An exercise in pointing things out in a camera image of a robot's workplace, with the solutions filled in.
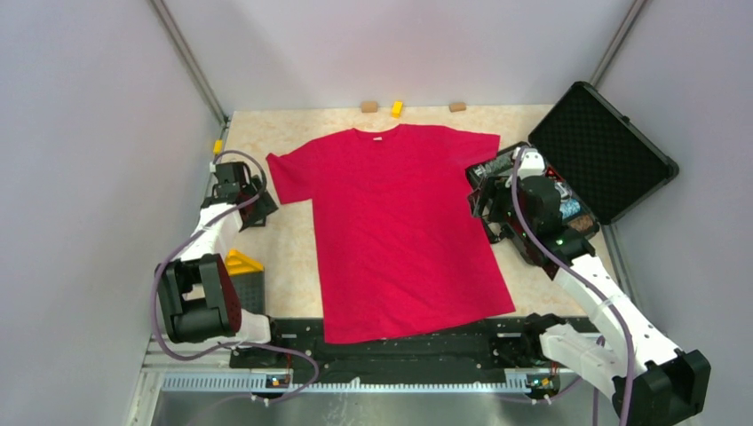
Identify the red t-shirt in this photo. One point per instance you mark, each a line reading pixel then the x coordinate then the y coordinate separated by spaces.
pixel 399 252

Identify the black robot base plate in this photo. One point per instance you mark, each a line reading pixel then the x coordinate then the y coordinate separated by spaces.
pixel 486 351

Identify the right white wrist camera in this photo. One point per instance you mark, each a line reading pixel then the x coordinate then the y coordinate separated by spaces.
pixel 529 161

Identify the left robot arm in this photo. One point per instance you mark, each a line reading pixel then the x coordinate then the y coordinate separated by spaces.
pixel 196 295

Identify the left tan wooden block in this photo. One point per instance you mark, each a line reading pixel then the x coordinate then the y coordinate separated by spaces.
pixel 369 107

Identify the yellow small block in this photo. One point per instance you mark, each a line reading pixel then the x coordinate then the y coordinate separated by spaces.
pixel 396 110

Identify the right tan wooden block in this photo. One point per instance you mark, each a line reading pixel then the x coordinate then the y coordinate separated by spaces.
pixel 456 107

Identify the dark grey studded baseplate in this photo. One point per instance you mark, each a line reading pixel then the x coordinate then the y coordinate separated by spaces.
pixel 251 290

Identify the yellow clip on frame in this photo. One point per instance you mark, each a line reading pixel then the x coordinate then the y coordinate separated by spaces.
pixel 217 147

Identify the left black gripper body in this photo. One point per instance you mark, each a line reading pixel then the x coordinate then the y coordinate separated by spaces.
pixel 261 207

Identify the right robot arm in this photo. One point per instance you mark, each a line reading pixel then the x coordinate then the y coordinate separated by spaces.
pixel 648 378

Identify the yellow wedge block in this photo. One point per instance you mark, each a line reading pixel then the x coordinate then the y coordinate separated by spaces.
pixel 238 263

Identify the tan wooden block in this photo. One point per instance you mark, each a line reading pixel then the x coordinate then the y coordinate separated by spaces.
pixel 369 107
pixel 456 107

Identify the black case with chips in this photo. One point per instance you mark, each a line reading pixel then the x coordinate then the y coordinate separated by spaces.
pixel 598 167

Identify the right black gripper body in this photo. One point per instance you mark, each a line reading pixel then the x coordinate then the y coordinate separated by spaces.
pixel 499 189

